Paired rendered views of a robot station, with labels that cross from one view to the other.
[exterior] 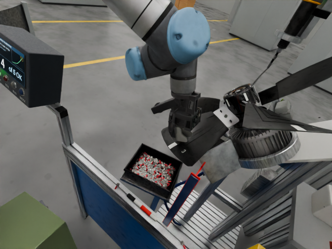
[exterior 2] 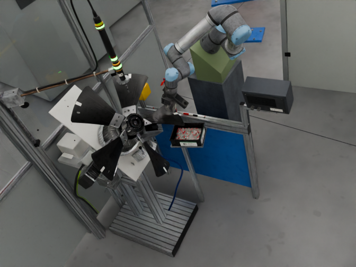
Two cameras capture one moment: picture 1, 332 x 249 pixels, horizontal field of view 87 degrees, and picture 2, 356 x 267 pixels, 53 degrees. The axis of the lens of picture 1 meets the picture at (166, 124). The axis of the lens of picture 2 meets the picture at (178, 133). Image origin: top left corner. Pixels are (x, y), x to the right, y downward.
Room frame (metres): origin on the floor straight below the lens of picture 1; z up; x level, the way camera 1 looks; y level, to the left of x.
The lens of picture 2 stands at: (2.17, 0.45, 2.60)
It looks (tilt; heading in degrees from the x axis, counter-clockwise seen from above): 44 degrees down; 197
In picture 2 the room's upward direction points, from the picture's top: 19 degrees counter-clockwise
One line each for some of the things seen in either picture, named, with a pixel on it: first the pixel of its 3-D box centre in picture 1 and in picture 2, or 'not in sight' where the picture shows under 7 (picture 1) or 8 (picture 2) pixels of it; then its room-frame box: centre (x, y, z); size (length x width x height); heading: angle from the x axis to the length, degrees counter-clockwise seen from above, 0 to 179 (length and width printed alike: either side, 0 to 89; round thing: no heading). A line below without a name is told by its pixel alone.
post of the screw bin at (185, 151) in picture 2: (150, 213); (192, 172); (0.44, -0.07, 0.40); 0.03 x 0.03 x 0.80; 81
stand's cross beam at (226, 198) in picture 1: (227, 199); (131, 181); (0.59, -0.50, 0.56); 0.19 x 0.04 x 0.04; 66
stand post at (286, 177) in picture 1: (245, 210); (118, 177); (0.55, -0.60, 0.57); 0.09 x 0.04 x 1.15; 156
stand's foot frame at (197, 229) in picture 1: (196, 225); (153, 218); (0.60, -0.48, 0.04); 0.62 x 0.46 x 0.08; 66
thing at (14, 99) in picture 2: not in sight; (12, 98); (0.68, -0.86, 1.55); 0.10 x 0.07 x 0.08; 101
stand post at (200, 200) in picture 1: (204, 194); (148, 193); (0.64, -0.39, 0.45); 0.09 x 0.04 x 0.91; 156
